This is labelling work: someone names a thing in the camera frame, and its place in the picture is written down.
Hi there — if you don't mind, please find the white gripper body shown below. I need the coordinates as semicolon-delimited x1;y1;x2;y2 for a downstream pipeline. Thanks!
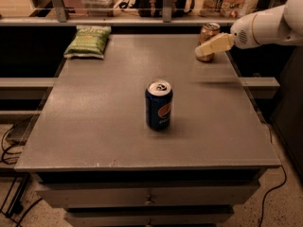
230;6;286;49

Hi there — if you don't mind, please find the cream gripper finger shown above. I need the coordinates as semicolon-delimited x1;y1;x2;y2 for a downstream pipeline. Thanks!
195;33;234;57

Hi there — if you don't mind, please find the orange soda can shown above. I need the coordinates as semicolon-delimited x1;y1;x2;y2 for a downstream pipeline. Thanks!
197;22;221;62

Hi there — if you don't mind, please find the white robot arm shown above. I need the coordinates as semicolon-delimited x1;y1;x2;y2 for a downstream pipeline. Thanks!
195;0;303;57

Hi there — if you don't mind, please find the blue Pepsi can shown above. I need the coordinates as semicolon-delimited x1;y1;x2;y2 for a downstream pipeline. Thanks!
145;79;173;131

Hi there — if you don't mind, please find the green jalapeno chip bag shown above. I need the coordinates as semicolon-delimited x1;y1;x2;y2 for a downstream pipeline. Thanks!
63;26;112;60

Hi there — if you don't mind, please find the black backpack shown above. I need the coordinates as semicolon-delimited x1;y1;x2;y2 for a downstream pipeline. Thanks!
134;0;195;17

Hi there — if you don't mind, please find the grey upper drawer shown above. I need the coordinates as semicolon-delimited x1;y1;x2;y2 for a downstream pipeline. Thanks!
36;181;259;209

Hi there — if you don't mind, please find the grey drawer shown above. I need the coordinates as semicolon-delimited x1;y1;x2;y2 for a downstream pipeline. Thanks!
64;206;234;227
36;181;259;209

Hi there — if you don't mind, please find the grey lower drawer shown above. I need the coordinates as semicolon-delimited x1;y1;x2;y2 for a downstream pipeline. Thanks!
64;206;234;227

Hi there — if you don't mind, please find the black floor cable right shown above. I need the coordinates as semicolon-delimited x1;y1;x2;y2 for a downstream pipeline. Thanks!
257;165;288;227

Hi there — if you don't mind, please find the grey metal shelf rail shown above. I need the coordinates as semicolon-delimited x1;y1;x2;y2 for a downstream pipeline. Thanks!
0;0;237;26

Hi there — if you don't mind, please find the black floor cables left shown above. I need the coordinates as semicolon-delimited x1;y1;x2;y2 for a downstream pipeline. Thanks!
0;116;44;227

